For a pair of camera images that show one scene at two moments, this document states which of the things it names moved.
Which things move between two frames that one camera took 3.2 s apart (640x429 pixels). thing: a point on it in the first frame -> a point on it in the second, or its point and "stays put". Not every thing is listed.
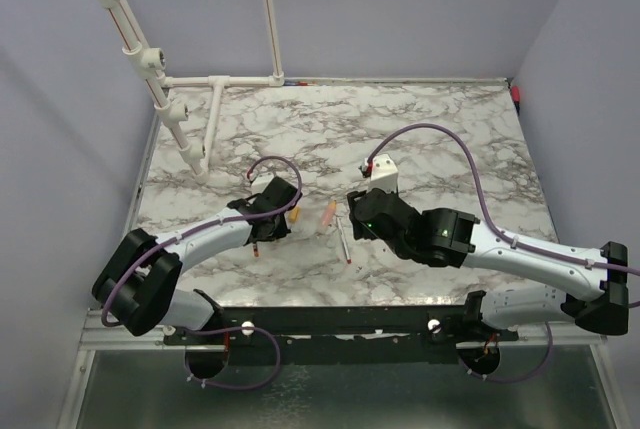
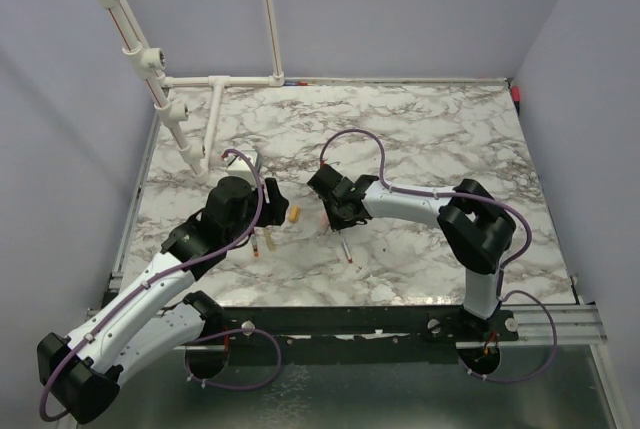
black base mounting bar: (341, 335) stays put
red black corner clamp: (515, 93) stays put
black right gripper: (359, 231) -> (337, 223)
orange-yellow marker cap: (294, 215) stays put
